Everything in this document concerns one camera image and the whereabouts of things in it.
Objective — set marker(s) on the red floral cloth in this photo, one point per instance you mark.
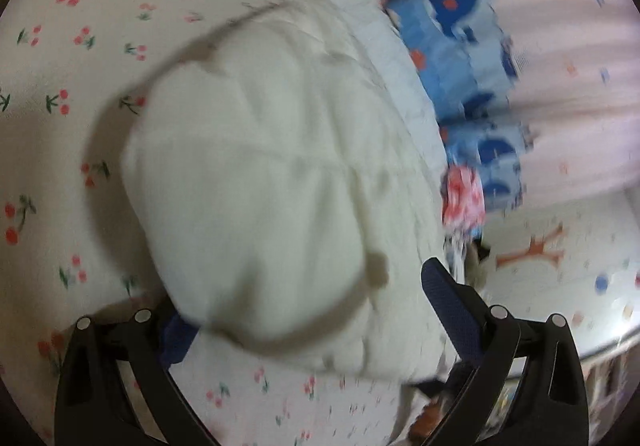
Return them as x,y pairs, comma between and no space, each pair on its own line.
464,198

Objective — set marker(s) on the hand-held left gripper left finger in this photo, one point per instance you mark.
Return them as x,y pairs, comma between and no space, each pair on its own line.
100,366

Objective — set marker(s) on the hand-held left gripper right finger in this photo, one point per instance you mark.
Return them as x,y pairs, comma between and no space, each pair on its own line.
450,306

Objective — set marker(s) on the star print floor mat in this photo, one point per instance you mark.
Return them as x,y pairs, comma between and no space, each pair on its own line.
565,266

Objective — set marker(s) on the whale print curtain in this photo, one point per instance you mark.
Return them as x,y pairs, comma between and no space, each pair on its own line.
550,76

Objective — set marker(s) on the white striped quilt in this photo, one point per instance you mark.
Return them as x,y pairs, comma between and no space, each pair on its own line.
385,51

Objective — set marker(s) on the white quilted puffer jacket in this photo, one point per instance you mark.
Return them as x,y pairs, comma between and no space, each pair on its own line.
260,186

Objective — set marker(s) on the cherry print bed sheet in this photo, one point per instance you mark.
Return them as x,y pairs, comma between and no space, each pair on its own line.
75,76

